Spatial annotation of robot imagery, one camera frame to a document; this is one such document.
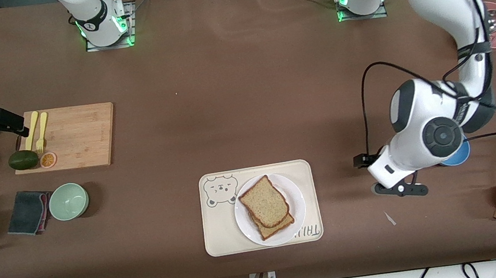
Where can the orange fruit slice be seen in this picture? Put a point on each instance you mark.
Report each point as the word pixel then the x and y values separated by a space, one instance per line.
pixel 48 160

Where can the grey folded cloth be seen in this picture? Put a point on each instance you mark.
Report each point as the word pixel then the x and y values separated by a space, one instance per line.
pixel 25 213

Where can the pale green bowl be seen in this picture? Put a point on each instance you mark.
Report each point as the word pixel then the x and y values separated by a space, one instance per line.
pixel 68 201

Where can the white paper scrap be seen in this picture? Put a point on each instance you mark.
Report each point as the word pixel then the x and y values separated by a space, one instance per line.
pixel 390 218

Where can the yellow plastic knife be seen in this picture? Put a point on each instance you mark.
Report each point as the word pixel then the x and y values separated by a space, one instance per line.
pixel 31 133

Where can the green avocado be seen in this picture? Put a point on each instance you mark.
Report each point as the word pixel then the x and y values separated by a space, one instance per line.
pixel 23 160

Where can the white round plate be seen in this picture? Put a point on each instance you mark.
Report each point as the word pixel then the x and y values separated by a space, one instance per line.
pixel 295 200

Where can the yellow plastic fork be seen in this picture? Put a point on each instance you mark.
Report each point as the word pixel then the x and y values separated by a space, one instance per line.
pixel 42 129

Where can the blue bowl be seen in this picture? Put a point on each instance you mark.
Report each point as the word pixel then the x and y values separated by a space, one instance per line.
pixel 461 155

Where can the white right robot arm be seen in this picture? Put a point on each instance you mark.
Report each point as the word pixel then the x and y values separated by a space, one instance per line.
pixel 95 20

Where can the cream bear print tray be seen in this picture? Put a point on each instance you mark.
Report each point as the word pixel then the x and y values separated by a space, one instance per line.
pixel 222 230

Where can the pink cloth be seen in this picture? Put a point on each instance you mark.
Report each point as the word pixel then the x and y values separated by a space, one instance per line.
pixel 46 211

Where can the brown table cover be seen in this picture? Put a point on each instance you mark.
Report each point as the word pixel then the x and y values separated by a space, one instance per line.
pixel 150 99

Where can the brown bread slice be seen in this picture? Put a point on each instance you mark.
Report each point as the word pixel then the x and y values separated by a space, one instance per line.
pixel 271 232
pixel 264 202

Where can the bamboo cutting board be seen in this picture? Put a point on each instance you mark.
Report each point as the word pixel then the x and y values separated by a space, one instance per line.
pixel 72 134

